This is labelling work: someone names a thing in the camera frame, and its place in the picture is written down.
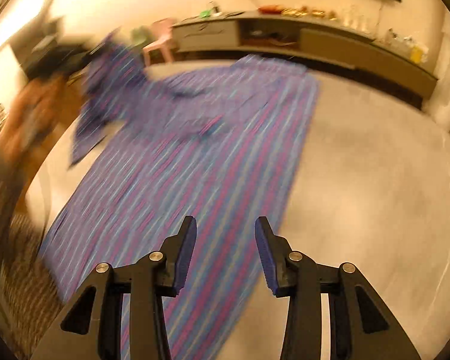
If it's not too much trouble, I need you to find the pink plastic chair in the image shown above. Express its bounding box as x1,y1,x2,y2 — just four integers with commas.
142,18,177,67

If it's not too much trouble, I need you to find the yellow box on cabinet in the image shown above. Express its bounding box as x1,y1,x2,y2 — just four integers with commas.
410,45,424,64

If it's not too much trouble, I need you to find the grey knitted sleeve forearm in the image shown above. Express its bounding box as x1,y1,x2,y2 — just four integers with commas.
0,155,63,359

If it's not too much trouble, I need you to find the person's left hand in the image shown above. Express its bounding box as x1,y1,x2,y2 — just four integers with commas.
0,74,66,166

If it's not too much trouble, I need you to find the green plastic chair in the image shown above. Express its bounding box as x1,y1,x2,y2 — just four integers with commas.
130,26,155,49

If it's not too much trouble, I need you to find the long grey low cabinet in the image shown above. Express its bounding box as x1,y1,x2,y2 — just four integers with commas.
172,11,437,108

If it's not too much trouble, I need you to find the green object on cabinet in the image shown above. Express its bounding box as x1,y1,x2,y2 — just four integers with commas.
199,10,212,19

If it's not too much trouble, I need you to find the blue pink plaid shirt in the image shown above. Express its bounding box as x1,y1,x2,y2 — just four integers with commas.
40,38,320,359

